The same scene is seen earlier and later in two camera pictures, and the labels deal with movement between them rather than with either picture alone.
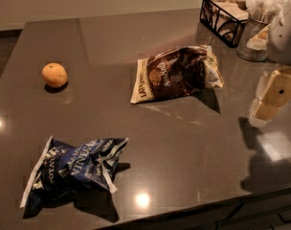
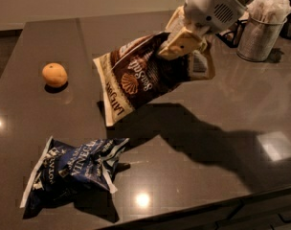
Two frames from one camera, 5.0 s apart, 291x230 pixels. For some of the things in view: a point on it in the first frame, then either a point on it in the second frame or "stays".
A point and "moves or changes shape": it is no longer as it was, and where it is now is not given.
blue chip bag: (63, 171) stays
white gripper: (285, 37) → (211, 8)
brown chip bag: (173, 73) moves or changes shape
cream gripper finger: (261, 112) → (174, 27)
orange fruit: (55, 75) stays
